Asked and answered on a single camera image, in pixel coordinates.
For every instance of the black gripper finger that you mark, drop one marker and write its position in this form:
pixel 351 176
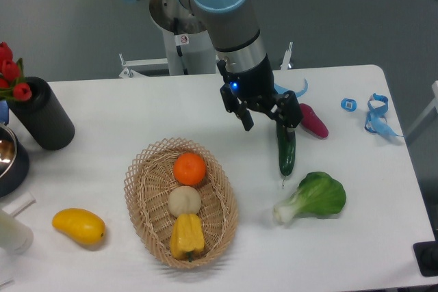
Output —
pixel 232 105
pixel 282 108

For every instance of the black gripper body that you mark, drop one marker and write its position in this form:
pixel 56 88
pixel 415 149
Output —
pixel 255 85

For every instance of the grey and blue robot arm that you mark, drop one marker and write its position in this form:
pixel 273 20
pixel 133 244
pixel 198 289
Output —
pixel 231 24

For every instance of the woven wicker basket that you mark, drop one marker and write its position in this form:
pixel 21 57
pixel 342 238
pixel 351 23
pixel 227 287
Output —
pixel 148 183

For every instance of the yellow bell pepper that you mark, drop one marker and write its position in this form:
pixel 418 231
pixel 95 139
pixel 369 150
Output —
pixel 187 238

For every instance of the blue curved strip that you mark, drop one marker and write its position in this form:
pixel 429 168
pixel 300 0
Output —
pixel 281 90

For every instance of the green cucumber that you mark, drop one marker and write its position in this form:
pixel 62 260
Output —
pixel 286 141

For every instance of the small blue tape roll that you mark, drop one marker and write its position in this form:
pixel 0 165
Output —
pixel 348 104

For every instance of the orange fruit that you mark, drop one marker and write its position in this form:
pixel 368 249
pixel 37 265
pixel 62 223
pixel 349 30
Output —
pixel 189 169

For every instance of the green bok choy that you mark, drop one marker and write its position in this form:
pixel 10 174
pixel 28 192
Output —
pixel 317 194

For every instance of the white steamed bun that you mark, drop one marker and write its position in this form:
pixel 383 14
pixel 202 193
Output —
pixel 184 200

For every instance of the black cylindrical vase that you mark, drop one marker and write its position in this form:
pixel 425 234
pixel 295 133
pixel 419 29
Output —
pixel 43 116

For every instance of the yellow mango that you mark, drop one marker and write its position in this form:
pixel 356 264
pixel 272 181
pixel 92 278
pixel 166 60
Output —
pixel 81 225

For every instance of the black device at table edge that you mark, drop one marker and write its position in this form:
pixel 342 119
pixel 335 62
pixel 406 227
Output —
pixel 426 256

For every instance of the red tulip flowers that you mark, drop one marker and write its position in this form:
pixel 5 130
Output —
pixel 13 84

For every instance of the dark metal bowl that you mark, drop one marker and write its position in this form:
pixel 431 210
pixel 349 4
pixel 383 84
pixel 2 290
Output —
pixel 14 161

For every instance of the white paper piece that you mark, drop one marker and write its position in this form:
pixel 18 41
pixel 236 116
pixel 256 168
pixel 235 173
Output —
pixel 19 204

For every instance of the white plastic bottle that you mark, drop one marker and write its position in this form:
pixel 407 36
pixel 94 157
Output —
pixel 16 238

